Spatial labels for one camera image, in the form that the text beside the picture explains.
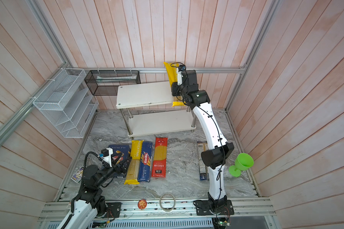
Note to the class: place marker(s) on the blue Barilla spaghetti box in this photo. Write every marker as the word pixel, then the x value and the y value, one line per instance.
pixel 145 162

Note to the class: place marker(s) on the clear blue spaghetti bag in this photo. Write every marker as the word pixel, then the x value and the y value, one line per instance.
pixel 203 172

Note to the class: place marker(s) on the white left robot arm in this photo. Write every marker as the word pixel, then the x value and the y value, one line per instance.
pixel 89 203

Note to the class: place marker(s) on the dark blue pasta box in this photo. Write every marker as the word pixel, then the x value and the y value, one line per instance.
pixel 120 152

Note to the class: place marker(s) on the red round sticker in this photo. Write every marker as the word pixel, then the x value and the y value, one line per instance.
pixel 142 204

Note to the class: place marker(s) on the white wire mesh rack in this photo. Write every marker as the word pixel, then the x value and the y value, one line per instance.
pixel 66 104

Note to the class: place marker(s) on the white two-tier shelf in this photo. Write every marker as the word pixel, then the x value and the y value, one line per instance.
pixel 147 110

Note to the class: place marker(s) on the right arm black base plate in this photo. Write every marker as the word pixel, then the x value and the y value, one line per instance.
pixel 223 206

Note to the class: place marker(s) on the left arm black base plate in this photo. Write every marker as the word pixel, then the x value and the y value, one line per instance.
pixel 109 210

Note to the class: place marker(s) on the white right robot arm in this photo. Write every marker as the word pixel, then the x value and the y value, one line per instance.
pixel 219 149

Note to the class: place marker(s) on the clear tape roll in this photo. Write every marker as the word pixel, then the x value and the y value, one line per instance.
pixel 167 202

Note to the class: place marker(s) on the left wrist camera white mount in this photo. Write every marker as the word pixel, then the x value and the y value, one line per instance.
pixel 106 156

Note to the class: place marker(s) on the red spaghetti bag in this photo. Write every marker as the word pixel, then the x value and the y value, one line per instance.
pixel 160 156

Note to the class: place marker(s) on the black mesh basket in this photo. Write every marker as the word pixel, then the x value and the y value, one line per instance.
pixel 106 82

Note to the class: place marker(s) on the yellow pasta bag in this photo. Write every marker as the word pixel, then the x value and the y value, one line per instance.
pixel 134 166
pixel 171 69

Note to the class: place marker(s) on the green plastic goblet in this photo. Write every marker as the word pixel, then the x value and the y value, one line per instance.
pixel 242 163

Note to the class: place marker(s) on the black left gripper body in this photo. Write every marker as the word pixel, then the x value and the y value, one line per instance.
pixel 119 170

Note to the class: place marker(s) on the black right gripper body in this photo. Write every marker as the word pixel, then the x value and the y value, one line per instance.
pixel 178 91

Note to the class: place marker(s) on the small card pack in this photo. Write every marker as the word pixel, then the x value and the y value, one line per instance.
pixel 77 176

